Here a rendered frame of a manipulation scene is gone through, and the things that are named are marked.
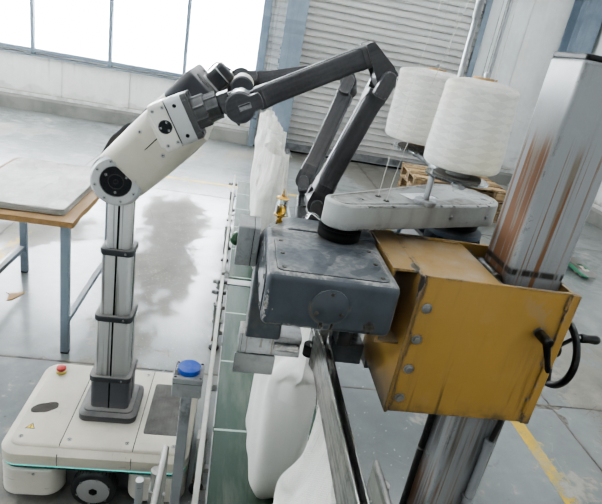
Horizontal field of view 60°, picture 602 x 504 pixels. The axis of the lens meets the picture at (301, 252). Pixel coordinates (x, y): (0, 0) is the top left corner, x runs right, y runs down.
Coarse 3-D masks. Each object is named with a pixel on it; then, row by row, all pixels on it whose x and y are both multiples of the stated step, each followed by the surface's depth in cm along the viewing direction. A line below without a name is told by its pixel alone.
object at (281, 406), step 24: (288, 360) 147; (264, 384) 152; (288, 384) 144; (312, 384) 146; (264, 408) 148; (288, 408) 144; (312, 408) 147; (264, 432) 148; (288, 432) 147; (264, 456) 150; (288, 456) 150; (264, 480) 153
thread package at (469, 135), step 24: (456, 96) 89; (480, 96) 87; (504, 96) 86; (456, 120) 89; (480, 120) 88; (504, 120) 88; (432, 144) 93; (456, 144) 90; (480, 144) 89; (504, 144) 91; (456, 168) 91; (480, 168) 90
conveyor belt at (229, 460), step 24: (240, 288) 288; (240, 312) 263; (240, 384) 210; (216, 408) 194; (240, 408) 196; (216, 432) 183; (240, 432) 185; (216, 456) 173; (240, 456) 174; (216, 480) 163; (240, 480) 165
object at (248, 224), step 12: (240, 216) 110; (252, 216) 112; (240, 228) 106; (252, 228) 106; (240, 240) 107; (252, 240) 107; (240, 252) 108; (252, 252) 108; (240, 264) 109; (252, 264) 109
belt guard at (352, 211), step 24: (360, 192) 112; (384, 192) 116; (408, 192) 120; (432, 192) 124; (456, 192) 129; (336, 216) 102; (360, 216) 103; (384, 216) 106; (408, 216) 110; (432, 216) 113; (456, 216) 117; (480, 216) 121
